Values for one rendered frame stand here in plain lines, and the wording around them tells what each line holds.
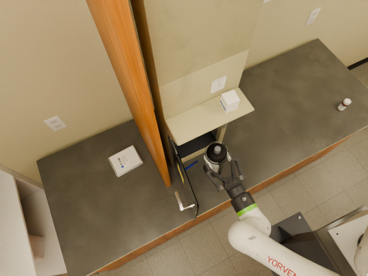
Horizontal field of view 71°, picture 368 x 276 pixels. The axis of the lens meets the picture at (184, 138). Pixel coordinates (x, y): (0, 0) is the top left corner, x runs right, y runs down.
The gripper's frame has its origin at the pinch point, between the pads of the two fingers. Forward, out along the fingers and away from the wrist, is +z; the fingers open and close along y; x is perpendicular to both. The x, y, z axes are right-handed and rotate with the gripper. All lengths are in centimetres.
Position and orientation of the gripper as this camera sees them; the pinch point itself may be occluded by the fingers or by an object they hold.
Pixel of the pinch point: (216, 156)
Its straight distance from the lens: 120.0
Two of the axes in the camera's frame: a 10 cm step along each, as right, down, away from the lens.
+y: -9.0, 4.0, -1.7
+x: 0.1, 4.2, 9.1
